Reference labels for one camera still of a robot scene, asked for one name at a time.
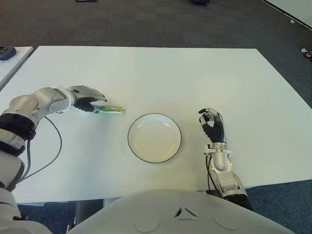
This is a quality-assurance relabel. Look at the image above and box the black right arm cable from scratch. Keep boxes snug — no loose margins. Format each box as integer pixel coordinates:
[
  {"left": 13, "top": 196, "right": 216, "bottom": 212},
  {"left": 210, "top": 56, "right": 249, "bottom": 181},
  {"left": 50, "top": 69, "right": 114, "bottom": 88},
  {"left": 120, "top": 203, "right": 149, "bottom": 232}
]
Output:
[{"left": 205, "top": 155, "right": 215, "bottom": 191}]

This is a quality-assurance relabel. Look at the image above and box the dark game controller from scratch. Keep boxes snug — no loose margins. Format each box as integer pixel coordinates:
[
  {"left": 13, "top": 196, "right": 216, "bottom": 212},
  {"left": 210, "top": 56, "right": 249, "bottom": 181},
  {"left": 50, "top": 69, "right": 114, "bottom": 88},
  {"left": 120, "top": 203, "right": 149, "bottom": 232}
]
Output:
[{"left": 0, "top": 47, "right": 18, "bottom": 61}]

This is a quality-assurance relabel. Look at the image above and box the grey robot torso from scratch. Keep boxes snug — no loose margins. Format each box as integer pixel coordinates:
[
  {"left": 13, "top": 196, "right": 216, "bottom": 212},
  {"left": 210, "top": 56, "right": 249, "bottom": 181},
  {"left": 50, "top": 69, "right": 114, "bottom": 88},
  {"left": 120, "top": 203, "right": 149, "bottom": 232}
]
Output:
[{"left": 66, "top": 189, "right": 293, "bottom": 234}]

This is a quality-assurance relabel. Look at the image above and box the green white toothpaste tube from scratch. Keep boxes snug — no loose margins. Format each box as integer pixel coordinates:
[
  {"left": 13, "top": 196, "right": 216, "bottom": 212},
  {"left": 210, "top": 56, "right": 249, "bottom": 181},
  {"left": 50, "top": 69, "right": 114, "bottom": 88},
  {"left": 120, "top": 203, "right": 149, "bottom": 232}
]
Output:
[{"left": 92, "top": 104, "right": 127, "bottom": 116}]

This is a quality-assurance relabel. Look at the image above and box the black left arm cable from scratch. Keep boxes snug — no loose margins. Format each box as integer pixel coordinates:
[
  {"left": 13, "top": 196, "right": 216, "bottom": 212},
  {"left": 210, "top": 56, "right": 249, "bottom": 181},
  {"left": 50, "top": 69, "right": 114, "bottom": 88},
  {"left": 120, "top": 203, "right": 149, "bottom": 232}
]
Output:
[{"left": 16, "top": 116, "right": 63, "bottom": 181}]

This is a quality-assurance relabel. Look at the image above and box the white side table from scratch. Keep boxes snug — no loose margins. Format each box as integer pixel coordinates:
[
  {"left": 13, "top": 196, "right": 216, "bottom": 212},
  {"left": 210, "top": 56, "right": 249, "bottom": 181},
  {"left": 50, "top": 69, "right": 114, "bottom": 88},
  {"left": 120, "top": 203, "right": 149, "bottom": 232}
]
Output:
[{"left": 0, "top": 46, "right": 34, "bottom": 90}]

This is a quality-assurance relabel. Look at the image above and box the white plate with black rim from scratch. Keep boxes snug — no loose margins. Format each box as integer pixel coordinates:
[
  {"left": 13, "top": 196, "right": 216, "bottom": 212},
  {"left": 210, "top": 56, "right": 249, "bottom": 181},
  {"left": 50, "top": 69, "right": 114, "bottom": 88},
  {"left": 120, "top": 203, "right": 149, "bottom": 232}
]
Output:
[{"left": 127, "top": 113, "right": 182, "bottom": 164}]

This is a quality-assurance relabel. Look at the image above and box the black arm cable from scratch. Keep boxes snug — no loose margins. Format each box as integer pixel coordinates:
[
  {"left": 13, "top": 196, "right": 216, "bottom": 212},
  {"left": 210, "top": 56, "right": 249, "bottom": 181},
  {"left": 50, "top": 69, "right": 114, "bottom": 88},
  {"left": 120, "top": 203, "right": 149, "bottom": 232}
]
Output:
[
  {"left": 205, "top": 155, "right": 215, "bottom": 191},
  {"left": 16, "top": 116, "right": 63, "bottom": 181}
]

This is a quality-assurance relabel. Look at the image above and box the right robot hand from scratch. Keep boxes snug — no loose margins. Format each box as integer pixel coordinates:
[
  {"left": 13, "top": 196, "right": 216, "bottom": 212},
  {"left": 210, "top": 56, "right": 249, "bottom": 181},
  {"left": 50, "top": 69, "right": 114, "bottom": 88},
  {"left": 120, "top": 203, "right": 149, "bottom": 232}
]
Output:
[{"left": 198, "top": 107, "right": 228, "bottom": 144}]

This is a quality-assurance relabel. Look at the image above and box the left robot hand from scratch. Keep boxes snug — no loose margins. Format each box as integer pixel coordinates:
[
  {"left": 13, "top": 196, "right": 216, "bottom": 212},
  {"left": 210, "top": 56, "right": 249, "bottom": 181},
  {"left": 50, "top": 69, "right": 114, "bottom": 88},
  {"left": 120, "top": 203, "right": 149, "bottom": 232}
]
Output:
[{"left": 66, "top": 85, "right": 108, "bottom": 114}]

